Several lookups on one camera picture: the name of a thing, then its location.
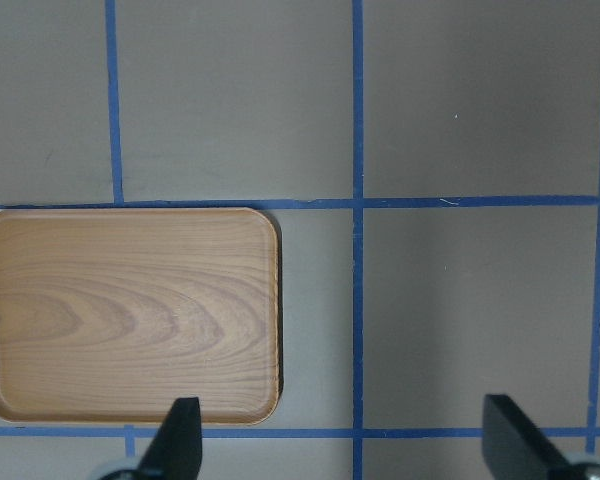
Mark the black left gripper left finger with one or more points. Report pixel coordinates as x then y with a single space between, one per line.
175 451

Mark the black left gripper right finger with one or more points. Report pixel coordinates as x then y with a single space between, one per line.
513 447

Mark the wooden tray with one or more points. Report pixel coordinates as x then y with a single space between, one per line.
109 315

